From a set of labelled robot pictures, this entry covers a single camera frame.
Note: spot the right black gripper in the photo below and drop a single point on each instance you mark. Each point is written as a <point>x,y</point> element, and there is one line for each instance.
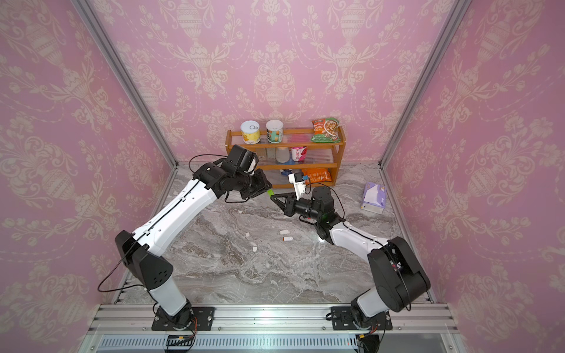
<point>289,209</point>

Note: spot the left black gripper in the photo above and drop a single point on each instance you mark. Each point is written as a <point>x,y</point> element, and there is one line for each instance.
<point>263,187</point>

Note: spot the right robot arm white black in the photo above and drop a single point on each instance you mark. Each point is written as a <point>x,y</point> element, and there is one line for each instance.
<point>398,276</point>

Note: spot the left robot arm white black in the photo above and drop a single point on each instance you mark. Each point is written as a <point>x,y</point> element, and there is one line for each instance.
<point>142,251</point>

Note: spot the white plastic bottle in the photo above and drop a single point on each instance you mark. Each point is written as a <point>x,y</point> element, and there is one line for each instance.
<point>282,155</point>

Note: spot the orange snack bag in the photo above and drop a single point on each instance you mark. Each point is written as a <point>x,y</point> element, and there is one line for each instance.
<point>316,175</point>

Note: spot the pink white cup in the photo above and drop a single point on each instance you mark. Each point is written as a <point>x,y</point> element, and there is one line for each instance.
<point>298,153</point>

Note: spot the wooden shelf rack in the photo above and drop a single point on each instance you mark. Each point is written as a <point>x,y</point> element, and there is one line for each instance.
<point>327,156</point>

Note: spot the yellow white can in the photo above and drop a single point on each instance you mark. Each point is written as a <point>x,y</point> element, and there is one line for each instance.
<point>250,132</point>

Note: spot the green orange can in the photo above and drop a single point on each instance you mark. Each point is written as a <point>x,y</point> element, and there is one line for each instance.
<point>274,131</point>

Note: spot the green red snack packet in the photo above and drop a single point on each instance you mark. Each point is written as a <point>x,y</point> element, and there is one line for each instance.
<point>325,131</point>

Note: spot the purple tissue box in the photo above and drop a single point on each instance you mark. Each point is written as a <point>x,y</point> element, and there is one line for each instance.
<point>374,198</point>

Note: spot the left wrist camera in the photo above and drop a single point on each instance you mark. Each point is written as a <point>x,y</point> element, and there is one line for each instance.
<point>253,164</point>

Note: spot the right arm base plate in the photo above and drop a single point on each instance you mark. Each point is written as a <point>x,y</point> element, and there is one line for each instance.
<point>347,318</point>

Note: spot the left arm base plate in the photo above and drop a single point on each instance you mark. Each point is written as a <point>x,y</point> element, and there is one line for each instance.
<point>197,319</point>

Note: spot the aluminium front rail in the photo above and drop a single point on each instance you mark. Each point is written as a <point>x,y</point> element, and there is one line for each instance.
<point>423,318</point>

